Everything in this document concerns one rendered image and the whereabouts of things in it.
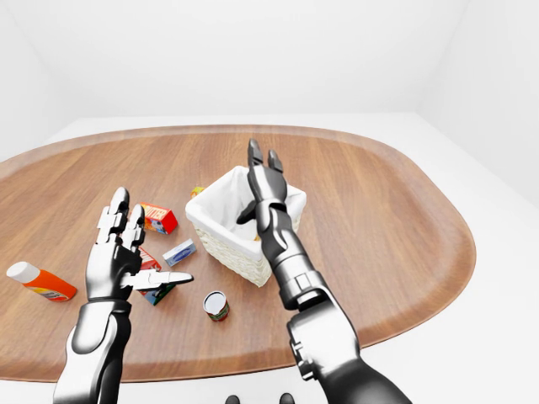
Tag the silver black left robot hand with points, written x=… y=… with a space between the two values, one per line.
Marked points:
x=110 y=269

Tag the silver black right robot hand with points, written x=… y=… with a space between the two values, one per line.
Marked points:
x=268 y=185

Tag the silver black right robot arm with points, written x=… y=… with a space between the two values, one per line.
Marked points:
x=311 y=320

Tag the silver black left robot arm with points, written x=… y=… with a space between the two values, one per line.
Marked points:
x=94 y=349

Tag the white woven basket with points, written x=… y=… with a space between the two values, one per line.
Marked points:
x=236 y=235

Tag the red green soup tin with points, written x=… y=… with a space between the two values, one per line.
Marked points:
x=216 y=307

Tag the red green printed box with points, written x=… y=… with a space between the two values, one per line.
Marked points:
x=152 y=290

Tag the orange bottle with white cap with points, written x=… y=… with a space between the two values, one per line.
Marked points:
x=42 y=283

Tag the small blue white box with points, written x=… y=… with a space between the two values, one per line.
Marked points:
x=180 y=252

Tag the small yellow orange box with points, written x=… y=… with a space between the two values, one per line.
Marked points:
x=196 y=192

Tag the red printed food box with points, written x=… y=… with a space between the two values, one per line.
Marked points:
x=162 y=218

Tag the small dark rounded shape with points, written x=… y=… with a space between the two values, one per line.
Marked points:
x=232 y=399
x=287 y=398

